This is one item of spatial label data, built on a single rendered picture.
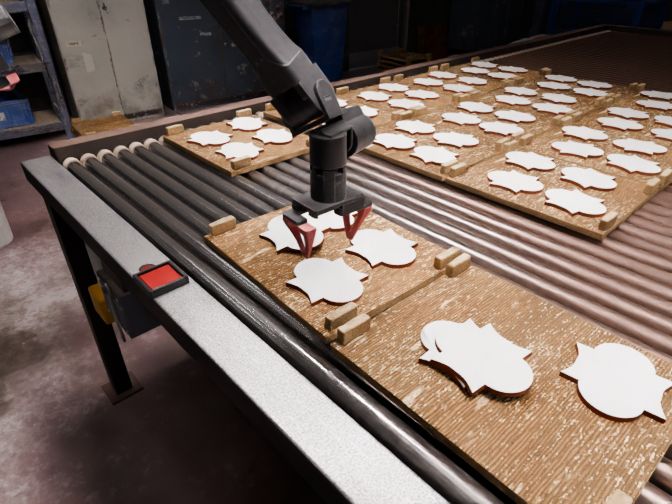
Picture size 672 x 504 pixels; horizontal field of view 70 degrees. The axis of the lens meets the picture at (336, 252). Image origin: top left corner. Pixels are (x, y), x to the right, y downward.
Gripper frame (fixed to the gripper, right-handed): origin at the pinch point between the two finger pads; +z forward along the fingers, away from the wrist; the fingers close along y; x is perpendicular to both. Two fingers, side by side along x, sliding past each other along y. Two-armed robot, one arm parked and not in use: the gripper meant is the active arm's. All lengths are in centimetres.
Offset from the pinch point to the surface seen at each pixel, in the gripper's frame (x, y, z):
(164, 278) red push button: -21.9, 21.8, 9.5
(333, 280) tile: 0.6, -0.6, 7.7
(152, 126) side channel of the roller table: -106, -10, 8
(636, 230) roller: 26, -68, 10
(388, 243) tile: -2.1, -17.3, 7.6
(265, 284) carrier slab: -7.4, 8.8, 8.7
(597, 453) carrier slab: 47.3, -3.4, 8.5
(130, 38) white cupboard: -439, -117, 28
